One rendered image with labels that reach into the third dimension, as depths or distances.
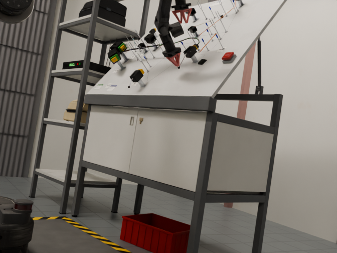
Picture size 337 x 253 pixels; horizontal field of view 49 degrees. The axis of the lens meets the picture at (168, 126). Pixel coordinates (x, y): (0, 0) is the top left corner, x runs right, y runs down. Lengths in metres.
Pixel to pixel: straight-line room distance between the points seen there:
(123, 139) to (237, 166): 0.74
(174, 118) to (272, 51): 2.38
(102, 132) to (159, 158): 0.61
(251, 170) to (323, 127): 1.60
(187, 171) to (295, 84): 2.22
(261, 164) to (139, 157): 0.69
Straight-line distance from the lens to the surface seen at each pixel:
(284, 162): 3.81
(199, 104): 1.81
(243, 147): 2.01
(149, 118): 2.14
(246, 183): 2.08
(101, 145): 2.50
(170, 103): 1.96
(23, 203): 1.50
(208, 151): 1.79
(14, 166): 4.29
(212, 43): 2.25
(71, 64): 3.00
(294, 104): 3.83
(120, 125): 2.35
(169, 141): 1.98
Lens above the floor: 0.63
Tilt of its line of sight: 2 degrees up
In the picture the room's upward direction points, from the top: 9 degrees clockwise
